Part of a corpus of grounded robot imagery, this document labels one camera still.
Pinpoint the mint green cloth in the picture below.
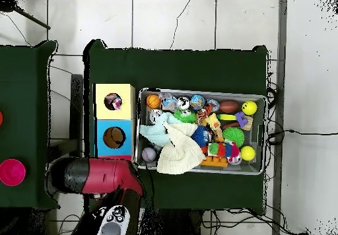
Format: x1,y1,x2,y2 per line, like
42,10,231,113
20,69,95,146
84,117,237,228
139,112,183,147

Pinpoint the cream yellow cloth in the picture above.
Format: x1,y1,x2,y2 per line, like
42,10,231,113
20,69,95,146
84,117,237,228
156,121,207,175

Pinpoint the colourful polka dot cloth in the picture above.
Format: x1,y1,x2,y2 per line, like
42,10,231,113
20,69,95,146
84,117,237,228
105,93,123,111

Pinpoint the multicolour fuzzy caterpillar toy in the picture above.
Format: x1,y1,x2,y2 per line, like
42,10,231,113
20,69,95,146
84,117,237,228
207,142,242,160

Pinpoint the wooden box with three holes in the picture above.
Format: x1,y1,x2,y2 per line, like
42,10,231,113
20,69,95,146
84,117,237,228
94,83,137,162

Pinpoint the clear mesh bin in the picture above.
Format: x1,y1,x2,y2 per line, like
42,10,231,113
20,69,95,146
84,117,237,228
136,88,267,176

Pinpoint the green fuzzy toy with eyes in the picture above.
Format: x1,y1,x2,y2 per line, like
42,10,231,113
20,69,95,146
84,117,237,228
174,110,198,124

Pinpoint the small orange basketball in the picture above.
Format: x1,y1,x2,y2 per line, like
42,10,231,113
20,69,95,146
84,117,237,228
146,94,162,110

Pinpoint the globe print ball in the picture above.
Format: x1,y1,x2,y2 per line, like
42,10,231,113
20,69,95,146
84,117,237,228
190,94,206,110

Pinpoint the brown toy football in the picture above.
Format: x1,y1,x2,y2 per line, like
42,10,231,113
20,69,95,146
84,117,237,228
219,100,240,114

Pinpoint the green spiky ball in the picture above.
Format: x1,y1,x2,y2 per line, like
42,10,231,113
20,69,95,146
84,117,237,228
222,126,246,147

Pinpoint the yellow smiley ball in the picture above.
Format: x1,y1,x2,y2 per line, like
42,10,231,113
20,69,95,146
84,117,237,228
241,100,259,116

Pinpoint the plain yellow ball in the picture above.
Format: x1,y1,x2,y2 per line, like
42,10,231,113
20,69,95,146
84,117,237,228
240,145,257,162

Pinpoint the side table with green cloth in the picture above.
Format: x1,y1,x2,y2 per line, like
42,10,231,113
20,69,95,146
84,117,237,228
0,40,59,211

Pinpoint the pink disc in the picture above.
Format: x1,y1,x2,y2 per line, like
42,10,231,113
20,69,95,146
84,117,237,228
0,158,27,187

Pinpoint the black tripod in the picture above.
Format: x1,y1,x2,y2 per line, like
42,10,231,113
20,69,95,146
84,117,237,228
0,0,52,31

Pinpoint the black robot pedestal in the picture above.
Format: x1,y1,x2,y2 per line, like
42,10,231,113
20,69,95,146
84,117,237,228
142,208,212,235

